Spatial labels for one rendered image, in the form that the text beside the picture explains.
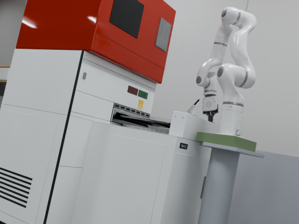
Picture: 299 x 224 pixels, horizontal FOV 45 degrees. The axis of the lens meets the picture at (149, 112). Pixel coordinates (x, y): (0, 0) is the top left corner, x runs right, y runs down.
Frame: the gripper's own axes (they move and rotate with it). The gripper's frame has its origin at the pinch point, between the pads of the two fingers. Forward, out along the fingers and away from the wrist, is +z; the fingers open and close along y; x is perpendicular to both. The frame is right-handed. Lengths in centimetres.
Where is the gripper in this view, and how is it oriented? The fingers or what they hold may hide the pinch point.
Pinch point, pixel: (210, 119)
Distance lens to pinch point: 238.7
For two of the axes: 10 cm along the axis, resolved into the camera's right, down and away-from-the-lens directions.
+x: 5.5, 1.8, 8.2
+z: -0.2, 9.8, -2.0
